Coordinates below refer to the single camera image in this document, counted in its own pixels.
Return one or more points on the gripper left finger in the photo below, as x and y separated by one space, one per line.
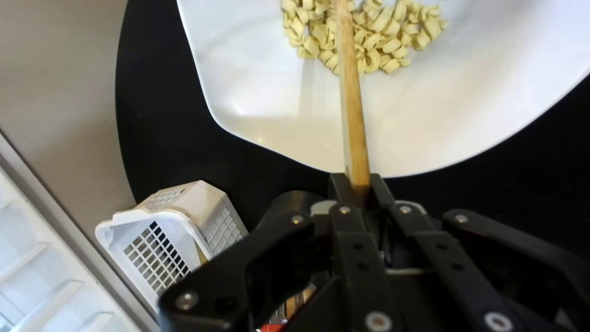
341 258

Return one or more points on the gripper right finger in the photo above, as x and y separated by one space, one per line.
442 263

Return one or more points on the wooden spoon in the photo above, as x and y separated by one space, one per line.
352 106

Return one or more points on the white bowl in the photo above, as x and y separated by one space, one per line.
461 106

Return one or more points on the white plastic lattice basket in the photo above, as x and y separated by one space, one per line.
170 235

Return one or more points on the heap of pasta pieces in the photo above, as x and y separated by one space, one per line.
368 34

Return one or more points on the white panelled door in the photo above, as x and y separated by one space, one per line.
41 272

